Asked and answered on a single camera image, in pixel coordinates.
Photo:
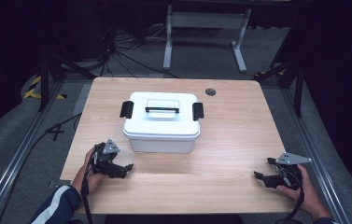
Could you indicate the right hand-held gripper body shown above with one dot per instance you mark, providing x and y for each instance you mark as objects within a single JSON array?
[{"x": 290, "y": 179}]

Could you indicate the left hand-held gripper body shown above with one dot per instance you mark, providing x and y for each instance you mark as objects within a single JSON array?
[{"x": 103, "y": 158}]

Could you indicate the person's left hand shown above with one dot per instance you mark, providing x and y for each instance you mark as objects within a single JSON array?
[{"x": 93, "y": 182}]

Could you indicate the person's right hand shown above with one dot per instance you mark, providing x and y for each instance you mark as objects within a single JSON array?
[{"x": 309, "y": 199}]

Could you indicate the white plastic storage box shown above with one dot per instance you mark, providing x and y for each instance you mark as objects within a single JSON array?
[{"x": 161, "y": 145}]

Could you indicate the black box latch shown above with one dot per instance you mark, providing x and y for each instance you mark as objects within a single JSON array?
[
  {"x": 198, "y": 111},
  {"x": 127, "y": 109}
]

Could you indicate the white storage box lid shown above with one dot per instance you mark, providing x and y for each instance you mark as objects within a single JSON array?
[{"x": 161, "y": 124}]

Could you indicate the black metal stand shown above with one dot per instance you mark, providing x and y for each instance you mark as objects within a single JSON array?
[
  {"x": 47, "y": 77},
  {"x": 296, "y": 81}
]

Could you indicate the yellow black floor tape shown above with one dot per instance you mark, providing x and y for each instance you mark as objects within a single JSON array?
[{"x": 32, "y": 91}]

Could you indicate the aluminium floor rail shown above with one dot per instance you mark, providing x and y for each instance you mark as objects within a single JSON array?
[
  {"x": 18, "y": 155},
  {"x": 316, "y": 155}
]

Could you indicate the white metal desk frame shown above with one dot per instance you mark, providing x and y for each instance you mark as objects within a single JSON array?
[{"x": 206, "y": 20}]

